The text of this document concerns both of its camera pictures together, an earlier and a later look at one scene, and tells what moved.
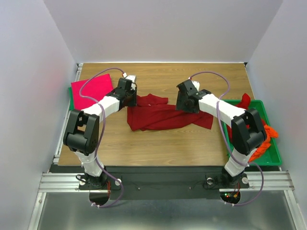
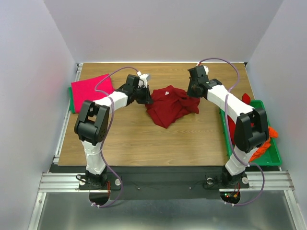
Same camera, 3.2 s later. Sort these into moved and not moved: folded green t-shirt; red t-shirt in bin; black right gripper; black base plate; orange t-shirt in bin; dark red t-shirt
Moved: dark red t-shirt; black right gripper
Not moved: red t-shirt in bin; black base plate; folded green t-shirt; orange t-shirt in bin
